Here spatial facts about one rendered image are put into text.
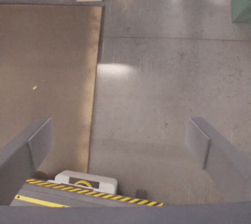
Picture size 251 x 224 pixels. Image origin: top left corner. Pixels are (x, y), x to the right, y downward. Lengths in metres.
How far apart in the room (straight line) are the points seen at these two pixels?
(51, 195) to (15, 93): 0.65
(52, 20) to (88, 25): 0.21
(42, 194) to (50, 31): 0.82
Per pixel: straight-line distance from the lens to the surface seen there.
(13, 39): 1.26
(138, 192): 0.83
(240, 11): 1.05
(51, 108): 1.02
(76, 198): 0.65
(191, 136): 0.16
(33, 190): 0.72
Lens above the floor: 0.90
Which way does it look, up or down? 80 degrees down
